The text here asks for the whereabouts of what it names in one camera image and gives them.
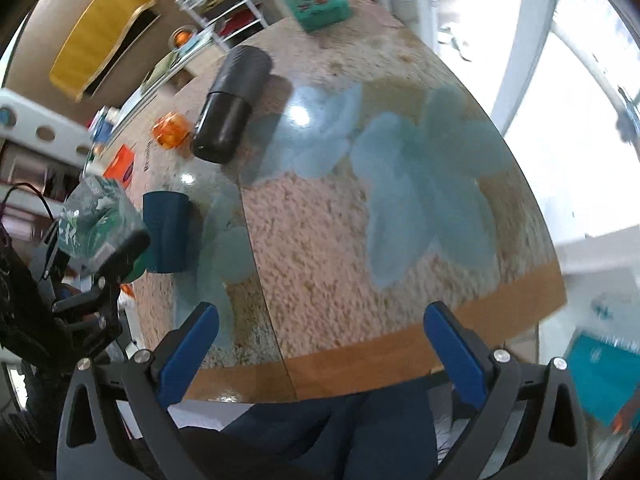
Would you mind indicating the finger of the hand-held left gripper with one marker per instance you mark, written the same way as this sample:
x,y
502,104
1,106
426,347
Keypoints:
x,y
125,252

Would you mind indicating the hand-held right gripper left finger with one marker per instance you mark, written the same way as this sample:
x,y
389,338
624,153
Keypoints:
x,y
192,350

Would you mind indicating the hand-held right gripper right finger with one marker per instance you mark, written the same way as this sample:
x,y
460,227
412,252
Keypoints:
x,y
456,355

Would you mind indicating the dark blue cup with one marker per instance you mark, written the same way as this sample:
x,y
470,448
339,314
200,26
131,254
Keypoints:
x,y
167,232

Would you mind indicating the green transparent plastic packet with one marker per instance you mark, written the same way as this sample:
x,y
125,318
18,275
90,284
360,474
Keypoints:
x,y
92,220

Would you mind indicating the orange flat box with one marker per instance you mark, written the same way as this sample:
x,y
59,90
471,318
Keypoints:
x,y
121,166

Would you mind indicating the small blue white bottle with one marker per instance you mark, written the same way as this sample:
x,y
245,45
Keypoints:
x,y
104,125

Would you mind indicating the teal book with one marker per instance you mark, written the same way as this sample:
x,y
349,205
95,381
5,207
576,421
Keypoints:
x,y
602,377

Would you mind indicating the person's dark blue pants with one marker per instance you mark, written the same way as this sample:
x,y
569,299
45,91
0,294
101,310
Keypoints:
x,y
325,435

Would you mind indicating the white panel with round holes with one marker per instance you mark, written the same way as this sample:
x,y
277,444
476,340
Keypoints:
x,y
40,120

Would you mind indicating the black cylindrical flask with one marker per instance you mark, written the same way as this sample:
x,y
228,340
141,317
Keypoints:
x,y
230,105

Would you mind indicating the yellow cushioned tray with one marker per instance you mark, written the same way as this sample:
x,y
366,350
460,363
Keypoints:
x,y
100,35

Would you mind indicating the orange round ball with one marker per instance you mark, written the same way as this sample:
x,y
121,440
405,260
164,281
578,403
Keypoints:
x,y
183,37

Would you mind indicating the white shelf rack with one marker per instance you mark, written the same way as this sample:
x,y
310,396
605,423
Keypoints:
x,y
220,2

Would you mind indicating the white slippers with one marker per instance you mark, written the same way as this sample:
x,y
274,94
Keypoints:
x,y
457,42

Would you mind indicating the teal patterned box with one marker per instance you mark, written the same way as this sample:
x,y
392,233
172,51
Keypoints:
x,y
316,1

